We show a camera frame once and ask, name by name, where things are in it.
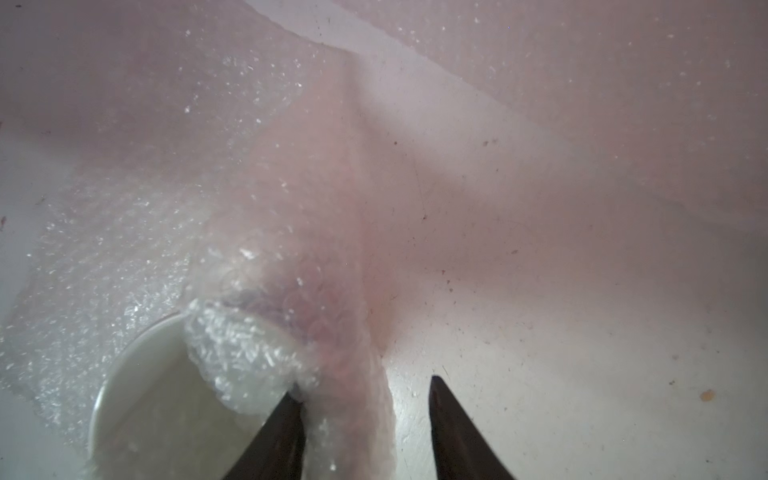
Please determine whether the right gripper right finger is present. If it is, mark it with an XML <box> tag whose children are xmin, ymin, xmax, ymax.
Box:
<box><xmin>429</xmin><ymin>375</ymin><xmax>515</xmax><ymax>480</ymax></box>

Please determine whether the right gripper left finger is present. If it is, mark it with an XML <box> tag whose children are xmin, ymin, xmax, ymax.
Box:
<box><xmin>223</xmin><ymin>393</ymin><xmax>306</xmax><ymax>480</ymax></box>

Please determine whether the flat bubble wrap sheet stack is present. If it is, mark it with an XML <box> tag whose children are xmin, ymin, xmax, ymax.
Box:
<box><xmin>343</xmin><ymin>1</ymin><xmax>767</xmax><ymax>234</ymax></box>

